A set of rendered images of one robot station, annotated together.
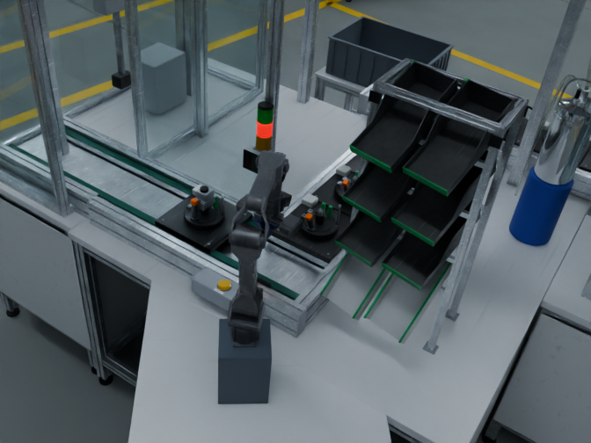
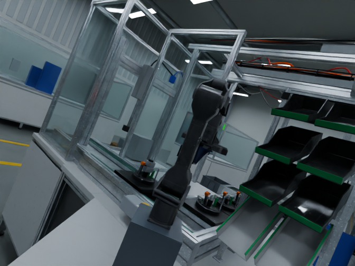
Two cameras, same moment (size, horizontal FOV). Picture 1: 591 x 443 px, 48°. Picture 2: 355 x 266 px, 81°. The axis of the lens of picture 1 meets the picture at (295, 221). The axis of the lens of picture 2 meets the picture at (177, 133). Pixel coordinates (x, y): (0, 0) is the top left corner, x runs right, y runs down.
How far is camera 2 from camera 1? 126 cm
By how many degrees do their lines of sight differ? 39
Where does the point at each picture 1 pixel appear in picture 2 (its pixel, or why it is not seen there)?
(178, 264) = (117, 193)
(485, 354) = not seen: outside the picture
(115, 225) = (91, 167)
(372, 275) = (258, 228)
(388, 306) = (272, 256)
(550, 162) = not seen: hidden behind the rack
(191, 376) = (87, 259)
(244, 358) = (156, 232)
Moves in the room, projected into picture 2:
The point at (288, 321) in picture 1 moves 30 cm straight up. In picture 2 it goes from (184, 248) to (215, 173)
